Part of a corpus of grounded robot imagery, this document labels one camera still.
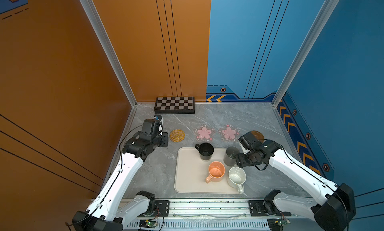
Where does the right small circuit board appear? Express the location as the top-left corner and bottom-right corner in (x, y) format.
(267, 219), (291, 231)

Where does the tan rattan round coaster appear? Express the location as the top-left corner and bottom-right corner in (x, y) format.
(169, 129), (186, 142)

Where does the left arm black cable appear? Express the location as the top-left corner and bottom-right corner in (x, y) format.
(65, 124), (145, 227)

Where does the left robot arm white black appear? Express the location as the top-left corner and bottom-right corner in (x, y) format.
(66, 152), (156, 231)

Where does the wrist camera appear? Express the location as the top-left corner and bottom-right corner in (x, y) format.
(139, 115), (164, 141)
(239, 131), (262, 154)

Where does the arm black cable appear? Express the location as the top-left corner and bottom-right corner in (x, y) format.
(254, 146), (350, 231)
(65, 124), (145, 227)

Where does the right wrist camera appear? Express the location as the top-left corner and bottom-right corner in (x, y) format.
(239, 131), (262, 154)

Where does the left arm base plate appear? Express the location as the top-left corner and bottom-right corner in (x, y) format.
(151, 200), (170, 217)

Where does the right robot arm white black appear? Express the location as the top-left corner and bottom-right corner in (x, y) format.
(237, 133), (356, 231)

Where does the white mug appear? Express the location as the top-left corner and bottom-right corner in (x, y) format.
(227, 167), (247, 194)

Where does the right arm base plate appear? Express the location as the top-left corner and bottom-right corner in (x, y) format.
(248, 200), (292, 217)

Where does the orange pink mug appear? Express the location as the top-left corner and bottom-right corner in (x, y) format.
(205, 161), (226, 184)

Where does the aluminium rail frame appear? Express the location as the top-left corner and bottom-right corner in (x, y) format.
(119, 198), (323, 231)

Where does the grey mug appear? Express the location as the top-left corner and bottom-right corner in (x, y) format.
(224, 146), (240, 167)

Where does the brown wooden round coaster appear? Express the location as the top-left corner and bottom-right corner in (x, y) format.
(251, 130), (265, 143)

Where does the pink flower coaster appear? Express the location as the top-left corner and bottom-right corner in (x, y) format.
(219, 124), (240, 142)
(194, 124), (216, 142)

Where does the green circuit board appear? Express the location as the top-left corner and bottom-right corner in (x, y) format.
(138, 220), (159, 231)

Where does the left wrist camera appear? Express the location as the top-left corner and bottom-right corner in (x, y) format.
(139, 115), (164, 141)

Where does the beige serving tray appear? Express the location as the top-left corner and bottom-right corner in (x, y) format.
(174, 147), (243, 195)

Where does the black mug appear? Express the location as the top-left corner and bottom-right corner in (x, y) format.
(195, 143), (214, 161)

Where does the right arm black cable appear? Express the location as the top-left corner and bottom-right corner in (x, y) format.
(254, 146), (350, 231)

